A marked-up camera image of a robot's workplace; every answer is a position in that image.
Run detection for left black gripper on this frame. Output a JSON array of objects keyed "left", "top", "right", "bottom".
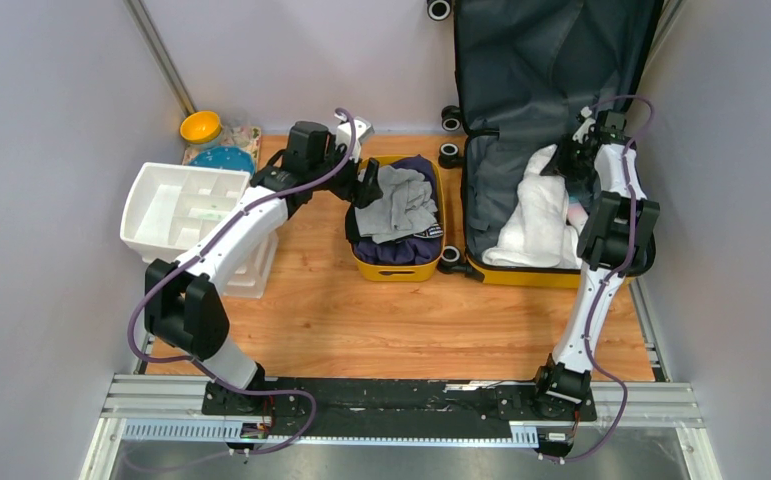
[{"left": 308, "top": 135, "right": 382, "bottom": 209}]

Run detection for grey garment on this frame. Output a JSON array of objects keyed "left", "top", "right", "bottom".
[{"left": 354, "top": 165, "right": 438, "bottom": 243}]

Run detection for navy blue garment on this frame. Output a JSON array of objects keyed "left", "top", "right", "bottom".
[{"left": 349, "top": 155, "right": 443, "bottom": 266}]

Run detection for yellow plastic basket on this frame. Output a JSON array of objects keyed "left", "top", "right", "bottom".
[{"left": 350, "top": 155, "right": 447, "bottom": 282}]

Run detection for white garment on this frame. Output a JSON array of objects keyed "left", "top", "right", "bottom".
[{"left": 482, "top": 144, "right": 583, "bottom": 270}]

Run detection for yellow Pikachu suitcase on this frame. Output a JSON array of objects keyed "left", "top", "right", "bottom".
[{"left": 427, "top": 0, "right": 664, "bottom": 288}]

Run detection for white plastic drawer organizer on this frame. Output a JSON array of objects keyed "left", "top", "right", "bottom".
[{"left": 119, "top": 163, "right": 289, "bottom": 298}]

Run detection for white pump lotion bottle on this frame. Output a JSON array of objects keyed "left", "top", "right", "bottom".
[{"left": 566, "top": 199, "right": 589, "bottom": 233}]

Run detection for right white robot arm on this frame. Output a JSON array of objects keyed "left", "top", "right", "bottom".
[{"left": 531, "top": 107, "right": 660, "bottom": 419}]

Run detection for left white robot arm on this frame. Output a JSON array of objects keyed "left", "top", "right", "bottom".
[{"left": 130, "top": 110, "right": 382, "bottom": 415}]

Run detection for patterned cloth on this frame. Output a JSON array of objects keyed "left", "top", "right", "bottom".
[{"left": 182, "top": 126, "right": 262, "bottom": 169}]

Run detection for teal dotted plate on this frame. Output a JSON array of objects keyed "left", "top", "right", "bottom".
[{"left": 188, "top": 146, "right": 256, "bottom": 175}]

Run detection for clear drinking glass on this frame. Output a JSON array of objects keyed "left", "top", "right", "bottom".
[{"left": 223, "top": 107, "right": 251, "bottom": 138}]

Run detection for yellow bowl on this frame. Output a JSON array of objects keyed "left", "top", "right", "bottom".
[{"left": 179, "top": 110, "right": 223, "bottom": 145}]

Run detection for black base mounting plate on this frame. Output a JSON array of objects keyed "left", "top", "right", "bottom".
[{"left": 201, "top": 377, "right": 598, "bottom": 441}]

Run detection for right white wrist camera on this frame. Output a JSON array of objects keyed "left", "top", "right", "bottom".
[{"left": 571, "top": 106, "right": 596, "bottom": 144}]

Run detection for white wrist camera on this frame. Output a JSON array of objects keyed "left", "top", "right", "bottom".
[
  {"left": 571, "top": 106, "right": 596, "bottom": 144},
  {"left": 335, "top": 112, "right": 375, "bottom": 163}
]

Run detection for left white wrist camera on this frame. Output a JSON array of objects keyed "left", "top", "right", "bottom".
[{"left": 335, "top": 112, "right": 375, "bottom": 163}]

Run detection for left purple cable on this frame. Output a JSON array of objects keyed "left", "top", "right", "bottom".
[{"left": 126, "top": 107, "right": 360, "bottom": 456}]

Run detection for aluminium frame rail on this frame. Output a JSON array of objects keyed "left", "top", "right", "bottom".
[{"left": 78, "top": 278, "right": 724, "bottom": 480}]

